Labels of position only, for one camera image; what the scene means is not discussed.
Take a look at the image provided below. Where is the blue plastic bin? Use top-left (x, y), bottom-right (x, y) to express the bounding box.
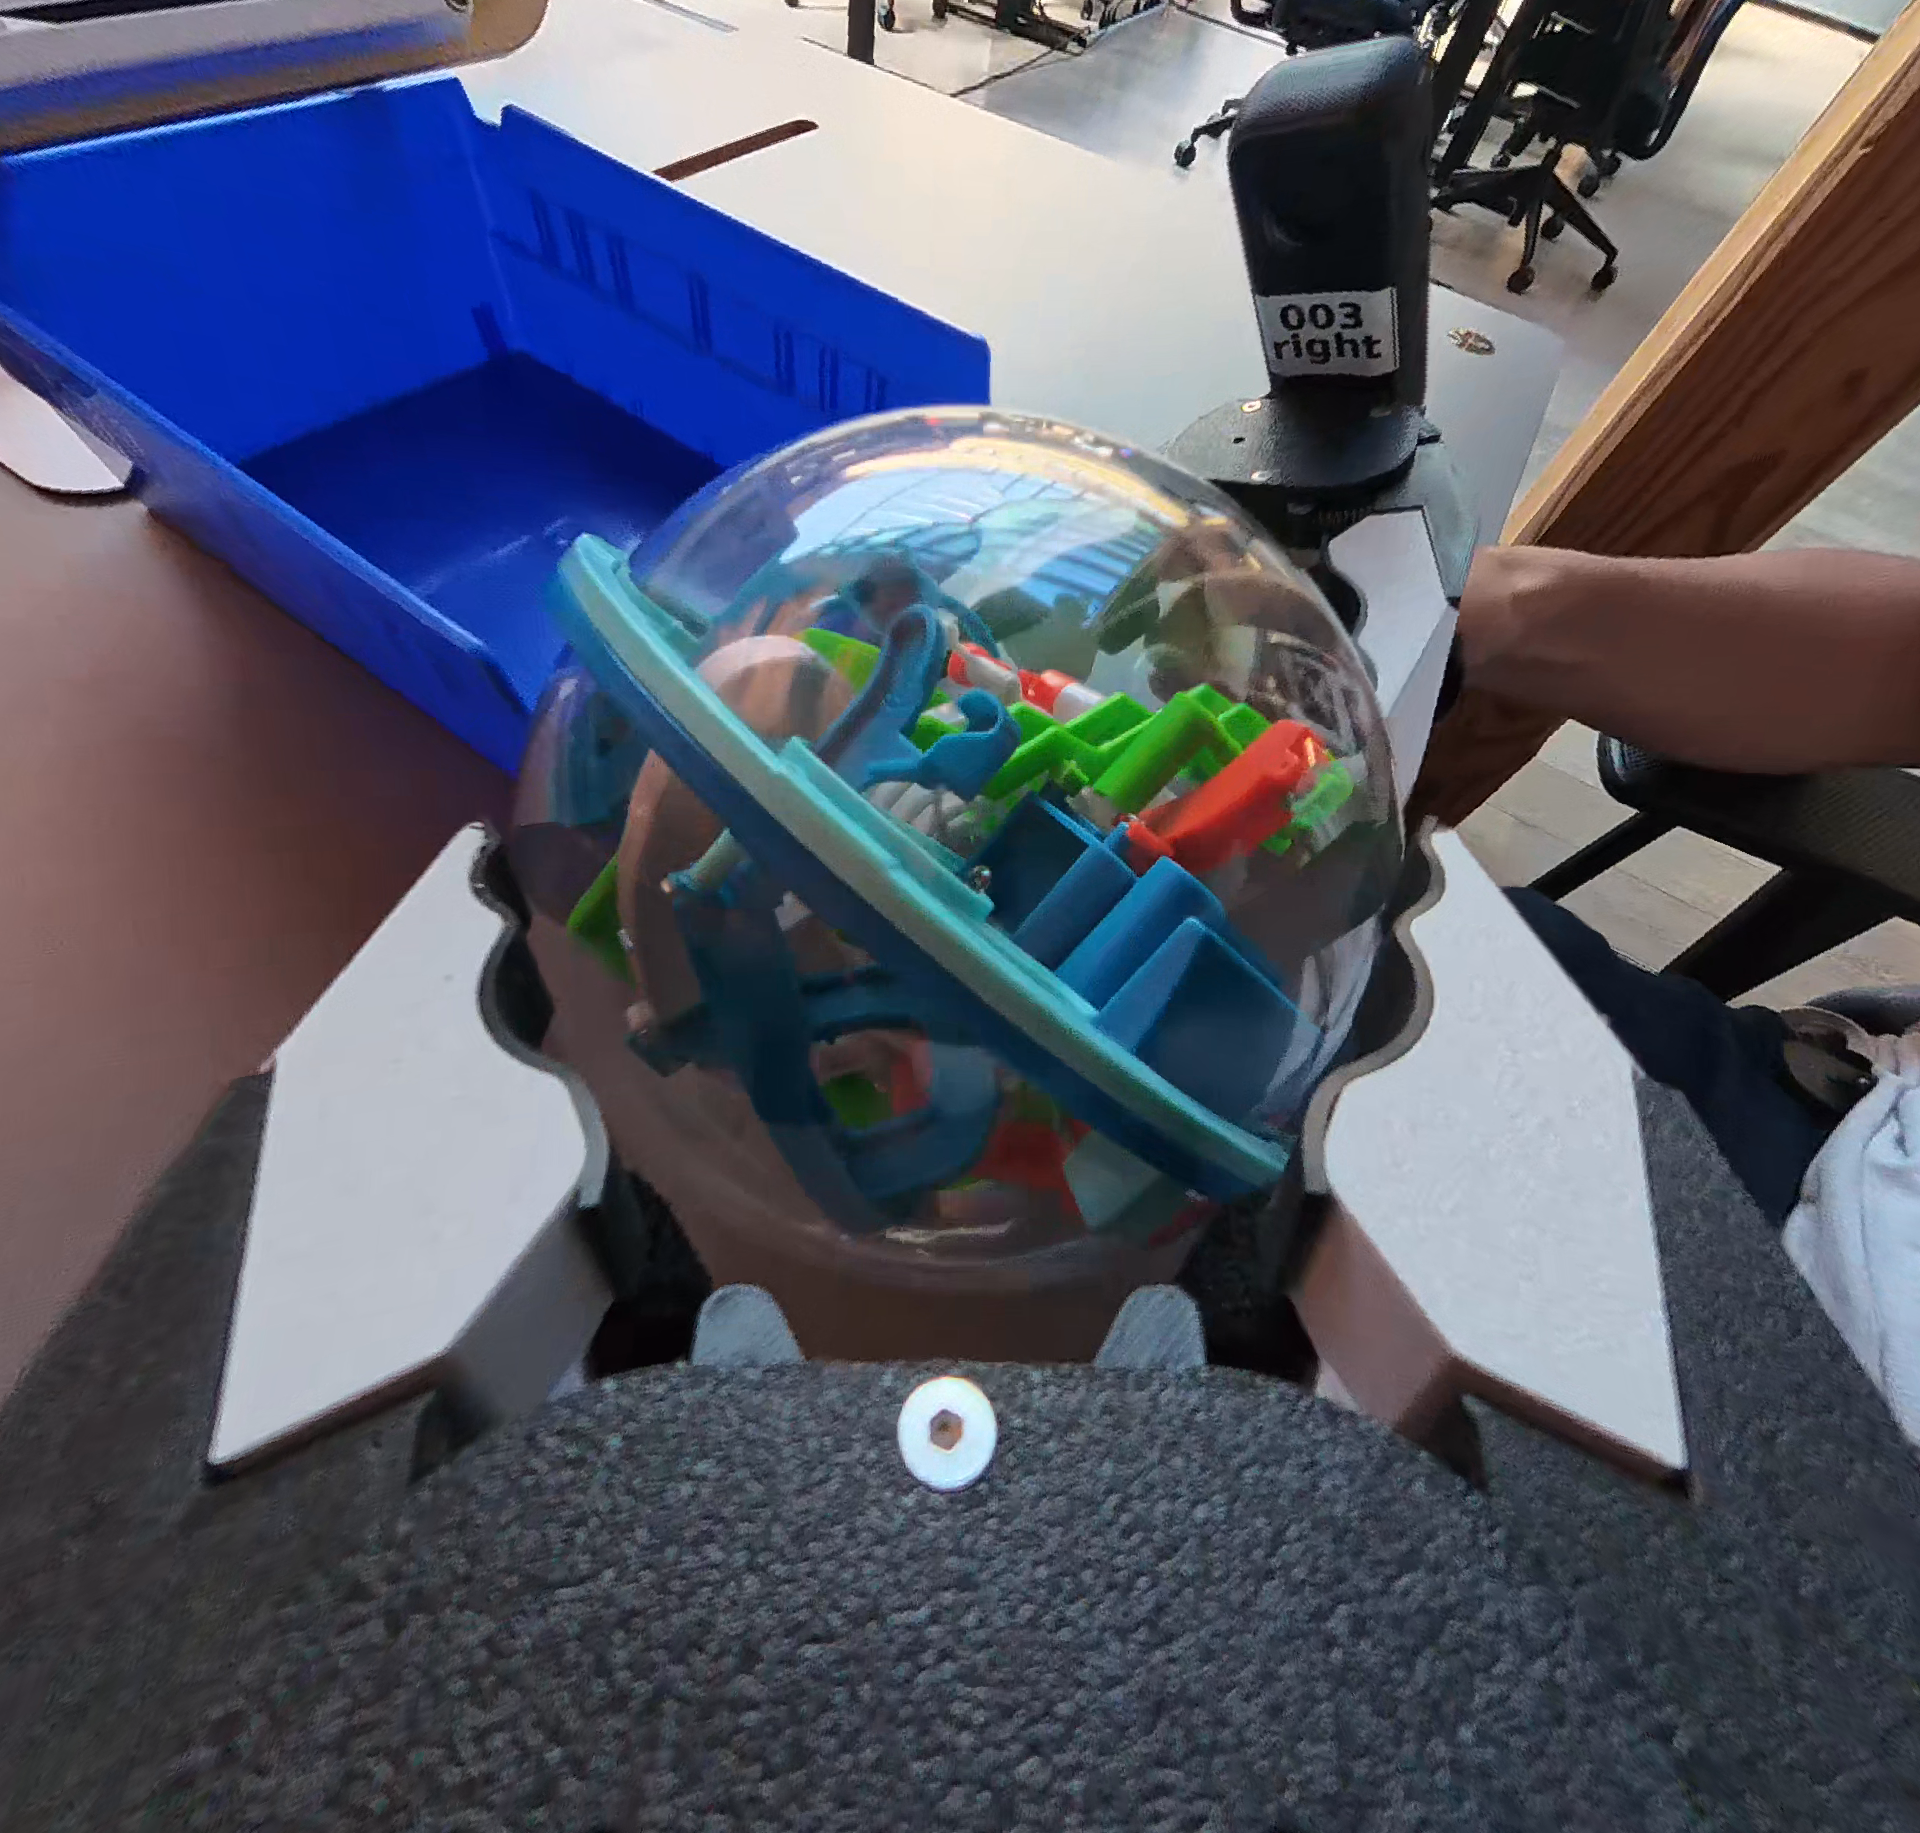
top-left (0, 75), bottom-right (993, 774)

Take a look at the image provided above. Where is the white cloth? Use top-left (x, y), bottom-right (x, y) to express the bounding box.
top-left (1783, 1027), bottom-right (1920, 1437)

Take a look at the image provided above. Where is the wooden table leg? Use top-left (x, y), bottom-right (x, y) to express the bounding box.
top-left (1407, 0), bottom-right (1920, 834)

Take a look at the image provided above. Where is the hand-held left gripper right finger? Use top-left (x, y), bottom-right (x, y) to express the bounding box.
top-left (1295, 825), bottom-right (1693, 1490)

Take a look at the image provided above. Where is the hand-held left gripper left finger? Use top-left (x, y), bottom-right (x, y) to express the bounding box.
top-left (208, 822), bottom-right (612, 1477)

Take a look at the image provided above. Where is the person's leg in dark trousers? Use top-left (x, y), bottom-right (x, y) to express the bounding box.
top-left (1505, 885), bottom-right (1920, 1236)

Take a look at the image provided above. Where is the person's right forearm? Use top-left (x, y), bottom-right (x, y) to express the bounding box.
top-left (1453, 543), bottom-right (1920, 778)

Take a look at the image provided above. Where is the black chair armrest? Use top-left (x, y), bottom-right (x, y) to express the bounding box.
top-left (1529, 732), bottom-right (1920, 1001)

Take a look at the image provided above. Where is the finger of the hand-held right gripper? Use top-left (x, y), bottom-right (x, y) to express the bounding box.
top-left (1327, 506), bottom-right (1465, 755)

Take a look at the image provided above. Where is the clear plastic maze ball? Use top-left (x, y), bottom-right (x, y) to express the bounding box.
top-left (501, 406), bottom-right (1407, 1286)

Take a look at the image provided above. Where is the silver metal case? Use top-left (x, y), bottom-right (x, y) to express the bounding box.
top-left (0, 0), bottom-right (550, 160)

